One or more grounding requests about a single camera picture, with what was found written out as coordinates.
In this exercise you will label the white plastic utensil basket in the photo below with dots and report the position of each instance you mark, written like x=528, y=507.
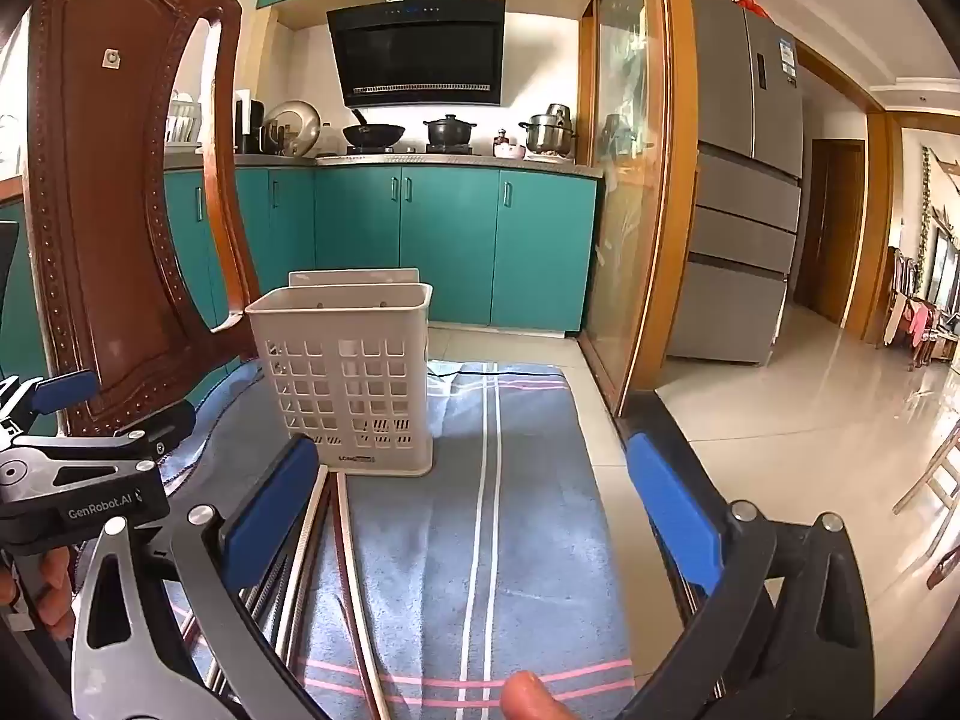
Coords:
x=337, y=382

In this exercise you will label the person's left hand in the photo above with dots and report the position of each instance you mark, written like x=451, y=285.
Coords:
x=51, y=592

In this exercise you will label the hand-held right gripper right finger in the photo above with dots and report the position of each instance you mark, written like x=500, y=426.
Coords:
x=675, y=510

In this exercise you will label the black range hood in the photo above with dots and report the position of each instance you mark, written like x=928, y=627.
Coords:
x=420, y=52

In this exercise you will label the red item on refrigerator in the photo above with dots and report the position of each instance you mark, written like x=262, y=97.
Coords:
x=756, y=7

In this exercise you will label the grey kitchen countertop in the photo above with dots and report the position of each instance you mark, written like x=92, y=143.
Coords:
x=450, y=161

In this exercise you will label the brown wooden door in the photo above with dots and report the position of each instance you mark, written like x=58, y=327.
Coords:
x=832, y=232

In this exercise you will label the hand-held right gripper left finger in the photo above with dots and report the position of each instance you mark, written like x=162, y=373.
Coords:
x=270, y=499

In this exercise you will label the wall decoration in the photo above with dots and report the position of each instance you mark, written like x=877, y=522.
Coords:
x=934, y=225

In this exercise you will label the wood framed glass door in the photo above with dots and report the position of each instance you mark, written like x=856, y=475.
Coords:
x=630, y=165

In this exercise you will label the dark chopstick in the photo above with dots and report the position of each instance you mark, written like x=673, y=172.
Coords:
x=313, y=577

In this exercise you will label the blue striped cloth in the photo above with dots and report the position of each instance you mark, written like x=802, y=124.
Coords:
x=525, y=540

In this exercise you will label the teal lower cabinets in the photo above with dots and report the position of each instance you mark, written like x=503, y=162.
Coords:
x=450, y=240

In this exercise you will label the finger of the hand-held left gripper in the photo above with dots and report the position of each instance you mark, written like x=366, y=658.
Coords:
x=154, y=426
x=66, y=391

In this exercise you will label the person's right hand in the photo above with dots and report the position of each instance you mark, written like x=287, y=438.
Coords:
x=536, y=699

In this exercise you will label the clothes on chairs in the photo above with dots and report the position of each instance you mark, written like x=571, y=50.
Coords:
x=919, y=319

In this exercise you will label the black kitchen appliance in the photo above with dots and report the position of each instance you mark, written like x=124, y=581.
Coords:
x=249, y=124

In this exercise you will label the light wooden chair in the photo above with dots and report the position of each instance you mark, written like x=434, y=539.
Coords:
x=934, y=469

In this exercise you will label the grey refrigerator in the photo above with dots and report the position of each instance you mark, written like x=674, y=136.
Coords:
x=742, y=202

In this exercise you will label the steel chopstick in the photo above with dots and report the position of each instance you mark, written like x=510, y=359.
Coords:
x=264, y=600
x=694, y=615

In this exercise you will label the white chopstick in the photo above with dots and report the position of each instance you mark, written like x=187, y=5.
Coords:
x=309, y=532

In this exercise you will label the black cooking pot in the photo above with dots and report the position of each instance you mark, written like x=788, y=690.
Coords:
x=448, y=133

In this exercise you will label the steel pan lid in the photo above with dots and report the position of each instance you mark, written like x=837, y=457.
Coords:
x=292, y=127

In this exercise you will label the steel stock pot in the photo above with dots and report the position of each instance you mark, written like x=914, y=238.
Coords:
x=550, y=135

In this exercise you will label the pink bowl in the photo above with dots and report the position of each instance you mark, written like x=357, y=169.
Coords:
x=508, y=150

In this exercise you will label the black wok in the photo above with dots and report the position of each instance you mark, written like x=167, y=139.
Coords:
x=373, y=135

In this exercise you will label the white dish rack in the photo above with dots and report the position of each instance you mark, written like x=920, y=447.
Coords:
x=184, y=124

